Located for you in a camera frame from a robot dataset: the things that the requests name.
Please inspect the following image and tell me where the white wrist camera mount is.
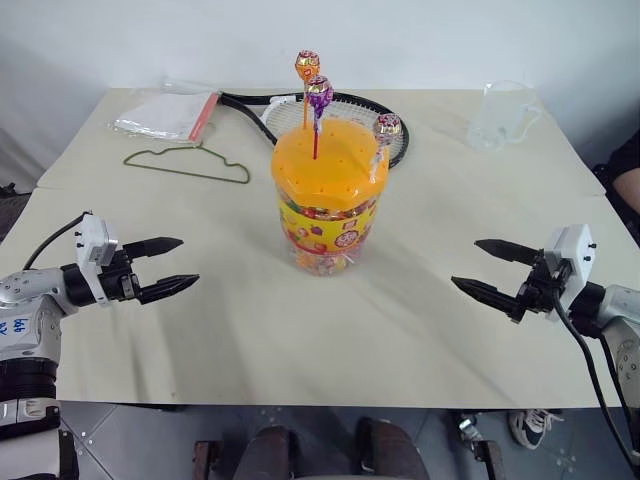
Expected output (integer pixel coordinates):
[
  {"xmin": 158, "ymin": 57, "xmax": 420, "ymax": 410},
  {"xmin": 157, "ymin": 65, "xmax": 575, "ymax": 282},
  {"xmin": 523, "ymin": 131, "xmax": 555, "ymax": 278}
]
[
  {"xmin": 543, "ymin": 223, "xmax": 597, "ymax": 322},
  {"xmin": 73, "ymin": 213, "xmax": 122, "ymax": 309}
]

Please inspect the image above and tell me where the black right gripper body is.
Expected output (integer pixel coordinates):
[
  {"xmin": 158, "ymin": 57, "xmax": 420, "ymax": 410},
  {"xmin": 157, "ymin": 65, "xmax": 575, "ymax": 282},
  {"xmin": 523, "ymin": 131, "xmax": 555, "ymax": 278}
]
[{"xmin": 509, "ymin": 249, "xmax": 574, "ymax": 327}]

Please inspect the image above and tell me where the beige table cloth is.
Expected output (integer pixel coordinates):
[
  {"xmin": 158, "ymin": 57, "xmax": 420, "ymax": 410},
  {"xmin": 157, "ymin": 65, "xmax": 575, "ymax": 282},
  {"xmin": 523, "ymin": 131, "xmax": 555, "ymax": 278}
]
[{"xmin": 0, "ymin": 88, "xmax": 640, "ymax": 409}]

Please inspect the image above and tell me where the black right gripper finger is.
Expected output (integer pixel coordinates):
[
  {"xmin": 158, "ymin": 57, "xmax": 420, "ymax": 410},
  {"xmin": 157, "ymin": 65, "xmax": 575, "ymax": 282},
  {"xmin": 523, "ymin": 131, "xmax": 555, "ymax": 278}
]
[
  {"xmin": 450, "ymin": 276, "xmax": 525, "ymax": 318},
  {"xmin": 473, "ymin": 238, "xmax": 540, "ymax": 267}
]

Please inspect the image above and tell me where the green wire clothes hanger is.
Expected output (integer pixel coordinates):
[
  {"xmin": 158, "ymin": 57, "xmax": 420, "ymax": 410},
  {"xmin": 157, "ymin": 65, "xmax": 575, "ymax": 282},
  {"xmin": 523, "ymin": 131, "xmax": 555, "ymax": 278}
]
[{"xmin": 123, "ymin": 121, "xmax": 252, "ymax": 187}]

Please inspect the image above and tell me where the red-wrapped lollipop, white stick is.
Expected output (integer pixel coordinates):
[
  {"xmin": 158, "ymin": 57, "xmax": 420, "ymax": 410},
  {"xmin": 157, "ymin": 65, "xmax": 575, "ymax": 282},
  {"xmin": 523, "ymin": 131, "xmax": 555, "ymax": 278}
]
[{"xmin": 368, "ymin": 112, "xmax": 403, "ymax": 184}]

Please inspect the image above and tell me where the orange-wrapped lollipop, orange stick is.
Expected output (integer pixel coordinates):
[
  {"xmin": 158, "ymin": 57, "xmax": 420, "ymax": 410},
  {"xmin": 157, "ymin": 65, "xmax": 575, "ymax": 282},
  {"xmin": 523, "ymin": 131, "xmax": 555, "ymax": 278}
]
[{"xmin": 292, "ymin": 48, "xmax": 322, "ymax": 127}]

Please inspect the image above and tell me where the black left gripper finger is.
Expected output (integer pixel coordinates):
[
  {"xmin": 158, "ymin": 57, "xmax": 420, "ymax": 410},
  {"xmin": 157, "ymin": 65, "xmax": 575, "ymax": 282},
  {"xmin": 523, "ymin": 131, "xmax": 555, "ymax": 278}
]
[
  {"xmin": 124, "ymin": 237, "xmax": 186, "ymax": 263},
  {"xmin": 137, "ymin": 273, "xmax": 202, "ymax": 306}
]

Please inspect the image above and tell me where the grey caster wheel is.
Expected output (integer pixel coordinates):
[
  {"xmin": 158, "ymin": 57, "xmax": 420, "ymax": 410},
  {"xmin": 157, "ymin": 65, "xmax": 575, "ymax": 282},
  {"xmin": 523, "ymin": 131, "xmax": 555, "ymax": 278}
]
[{"xmin": 458, "ymin": 413, "xmax": 485, "ymax": 442}]

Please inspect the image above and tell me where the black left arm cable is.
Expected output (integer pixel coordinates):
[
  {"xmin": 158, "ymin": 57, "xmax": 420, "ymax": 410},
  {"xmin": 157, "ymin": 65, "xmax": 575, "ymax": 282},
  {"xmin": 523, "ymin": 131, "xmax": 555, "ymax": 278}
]
[{"xmin": 23, "ymin": 211, "xmax": 94, "ymax": 272}]

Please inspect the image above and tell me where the dark rounded shape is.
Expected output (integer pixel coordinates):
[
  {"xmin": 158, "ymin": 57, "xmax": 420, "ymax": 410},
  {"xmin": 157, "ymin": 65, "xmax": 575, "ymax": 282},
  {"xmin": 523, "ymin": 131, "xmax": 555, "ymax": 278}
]
[
  {"xmin": 243, "ymin": 424, "xmax": 295, "ymax": 480},
  {"xmin": 355, "ymin": 416, "xmax": 432, "ymax": 480}
]

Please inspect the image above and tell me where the person in black clothes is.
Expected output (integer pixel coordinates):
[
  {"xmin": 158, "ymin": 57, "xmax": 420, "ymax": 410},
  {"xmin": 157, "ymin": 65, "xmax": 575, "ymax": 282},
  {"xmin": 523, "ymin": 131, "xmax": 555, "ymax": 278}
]
[{"xmin": 593, "ymin": 129, "xmax": 640, "ymax": 237}]

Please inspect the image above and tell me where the clear zip bag with papers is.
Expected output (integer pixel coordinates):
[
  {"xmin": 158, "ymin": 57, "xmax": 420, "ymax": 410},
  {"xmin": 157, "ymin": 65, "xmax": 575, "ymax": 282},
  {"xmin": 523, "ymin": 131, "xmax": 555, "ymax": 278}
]
[{"xmin": 105, "ymin": 76, "xmax": 222, "ymax": 147}]

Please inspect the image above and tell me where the white and navy sneaker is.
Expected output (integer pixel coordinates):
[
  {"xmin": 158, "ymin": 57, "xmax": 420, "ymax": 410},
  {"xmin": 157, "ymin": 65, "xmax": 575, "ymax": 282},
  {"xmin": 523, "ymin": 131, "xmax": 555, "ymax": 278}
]
[{"xmin": 508, "ymin": 408, "xmax": 565, "ymax": 450}]

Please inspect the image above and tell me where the orange-lidded clear lollipop jar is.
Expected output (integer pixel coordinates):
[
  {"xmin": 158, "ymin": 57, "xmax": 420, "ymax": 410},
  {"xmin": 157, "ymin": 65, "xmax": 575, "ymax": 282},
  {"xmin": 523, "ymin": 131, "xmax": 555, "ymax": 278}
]
[{"xmin": 270, "ymin": 117, "xmax": 392, "ymax": 277}]

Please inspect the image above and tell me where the black racket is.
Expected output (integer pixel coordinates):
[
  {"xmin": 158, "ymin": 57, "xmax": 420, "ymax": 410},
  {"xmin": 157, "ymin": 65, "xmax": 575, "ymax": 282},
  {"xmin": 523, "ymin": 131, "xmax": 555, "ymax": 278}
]
[{"xmin": 219, "ymin": 89, "xmax": 412, "ymax": 171}]

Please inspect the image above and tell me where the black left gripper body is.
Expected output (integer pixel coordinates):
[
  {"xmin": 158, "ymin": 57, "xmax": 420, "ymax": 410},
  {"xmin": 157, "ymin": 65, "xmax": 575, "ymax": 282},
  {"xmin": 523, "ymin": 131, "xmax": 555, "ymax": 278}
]
[{"xmin": 98, "ymin": 243, "xmax": 144, "ymax": 304}]

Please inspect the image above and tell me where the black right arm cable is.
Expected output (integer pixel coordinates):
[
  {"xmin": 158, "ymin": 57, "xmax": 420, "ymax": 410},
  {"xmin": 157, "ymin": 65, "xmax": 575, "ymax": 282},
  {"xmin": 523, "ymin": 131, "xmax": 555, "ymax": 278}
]
[{"xmin": 551, "ymin": 289, "xmax": 640, "ymax": 480}]

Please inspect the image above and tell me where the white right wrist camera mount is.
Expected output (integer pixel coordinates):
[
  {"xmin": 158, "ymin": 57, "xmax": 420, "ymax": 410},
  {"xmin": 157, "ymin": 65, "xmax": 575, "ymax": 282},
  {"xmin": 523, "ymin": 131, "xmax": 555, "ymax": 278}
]
[{"xmin": 543, "ymin": 223, "xmax": 597, "ymax": 322}]

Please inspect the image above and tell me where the clear plastic pitcher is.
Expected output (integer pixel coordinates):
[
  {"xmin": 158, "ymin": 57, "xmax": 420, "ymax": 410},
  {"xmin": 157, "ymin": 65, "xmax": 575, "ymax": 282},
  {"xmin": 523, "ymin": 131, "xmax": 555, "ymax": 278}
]
[{"xmin": 466, "ymin": 79, "xmax": 545, "ymax": 152}]

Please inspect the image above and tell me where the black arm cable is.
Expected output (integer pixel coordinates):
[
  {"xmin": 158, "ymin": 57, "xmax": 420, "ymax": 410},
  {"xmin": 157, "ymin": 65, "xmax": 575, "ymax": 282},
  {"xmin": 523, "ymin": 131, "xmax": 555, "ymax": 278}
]
[
  {"xmin": 551, "ymin": 289, "xmax": 640, "ymax": 480},
  {"xmin": 23, "ymin": 211, "xmax": 94, "ymax": 272}
]

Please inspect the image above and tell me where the purple-wrapped lollipop, red stick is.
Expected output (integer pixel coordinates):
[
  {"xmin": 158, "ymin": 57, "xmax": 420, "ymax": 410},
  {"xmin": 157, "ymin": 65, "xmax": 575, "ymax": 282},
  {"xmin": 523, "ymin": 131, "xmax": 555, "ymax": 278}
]
[{"xmin": 305, "ymin": 75, "xmax": 335, "ymax": 161}]

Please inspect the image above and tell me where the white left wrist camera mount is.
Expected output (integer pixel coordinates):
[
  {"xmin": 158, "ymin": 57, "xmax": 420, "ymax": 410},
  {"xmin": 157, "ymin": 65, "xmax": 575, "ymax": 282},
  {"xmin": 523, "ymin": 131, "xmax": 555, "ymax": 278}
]
[{"xmin": 73, "ymin": 213, "xmax": 122, "ymax": 309}]

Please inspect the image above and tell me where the brown block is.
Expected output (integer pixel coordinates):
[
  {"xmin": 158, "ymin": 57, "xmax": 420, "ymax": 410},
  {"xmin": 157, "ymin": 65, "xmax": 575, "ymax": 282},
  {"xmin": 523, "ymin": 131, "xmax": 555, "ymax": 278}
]
[
  {"xmin": 193, "ymin": 439, "xmax": 222, "ymax": 480},
  {"xmin": 471, "ymin": 439, "xmax": 505, "ymax": 480}
]

